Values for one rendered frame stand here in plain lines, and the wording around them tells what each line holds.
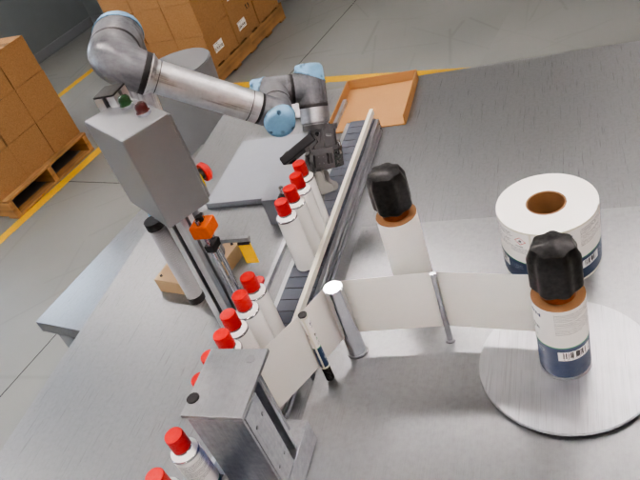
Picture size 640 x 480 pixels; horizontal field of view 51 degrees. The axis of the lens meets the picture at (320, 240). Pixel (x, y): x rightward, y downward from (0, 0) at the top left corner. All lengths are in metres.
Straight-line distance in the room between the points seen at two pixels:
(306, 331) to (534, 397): 0.43
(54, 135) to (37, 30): 2.98
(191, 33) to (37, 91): 1.15
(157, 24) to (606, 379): 4.53
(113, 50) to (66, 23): 6.56
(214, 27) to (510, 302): 4.25
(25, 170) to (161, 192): 3.70
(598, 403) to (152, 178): 0.85
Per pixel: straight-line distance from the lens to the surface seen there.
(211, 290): 1.53
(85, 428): 1.69
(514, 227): 1.39
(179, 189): 1.22
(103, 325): 1.92
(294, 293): 1.61
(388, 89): 2.45
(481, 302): 1.30
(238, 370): 1.12
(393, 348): 1.41
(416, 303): 1.33
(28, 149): 4.90
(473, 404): 1.29
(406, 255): 1.44
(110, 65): 1.56
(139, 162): 1.18
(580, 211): 1.41
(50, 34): 7.96
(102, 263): 2.17
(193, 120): 3.99
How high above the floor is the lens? 1.91
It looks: 36 degrees down
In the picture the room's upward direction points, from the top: 21 degrees counter-clockwise
